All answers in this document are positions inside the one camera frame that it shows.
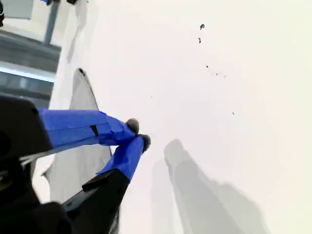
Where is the grey window frame post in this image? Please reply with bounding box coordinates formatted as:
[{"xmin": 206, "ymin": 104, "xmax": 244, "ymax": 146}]
[{"xmin": 43, "ymin": 0, "xmax": 60, "ymax": 46}]

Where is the grey terry towel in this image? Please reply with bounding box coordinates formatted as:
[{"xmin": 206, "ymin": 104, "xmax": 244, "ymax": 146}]
[{"xmin": 40, "ymin": 68, "xmax": 120, "ymax": 234}]

